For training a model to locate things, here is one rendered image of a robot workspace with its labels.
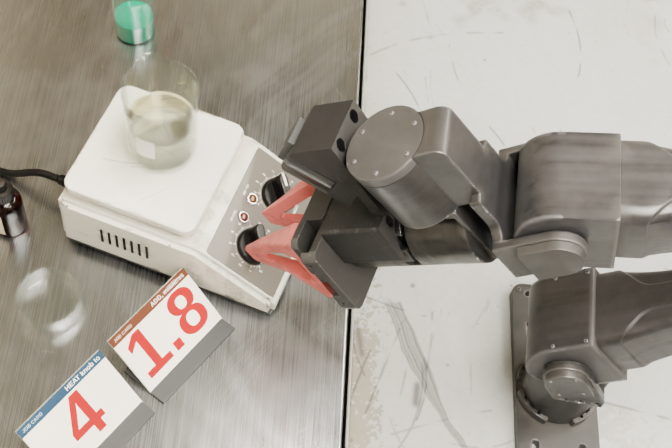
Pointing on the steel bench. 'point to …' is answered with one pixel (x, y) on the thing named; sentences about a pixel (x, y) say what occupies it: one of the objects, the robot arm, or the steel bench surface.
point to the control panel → (261, 166)
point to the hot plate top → (204, 172)
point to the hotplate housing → (202, 271)
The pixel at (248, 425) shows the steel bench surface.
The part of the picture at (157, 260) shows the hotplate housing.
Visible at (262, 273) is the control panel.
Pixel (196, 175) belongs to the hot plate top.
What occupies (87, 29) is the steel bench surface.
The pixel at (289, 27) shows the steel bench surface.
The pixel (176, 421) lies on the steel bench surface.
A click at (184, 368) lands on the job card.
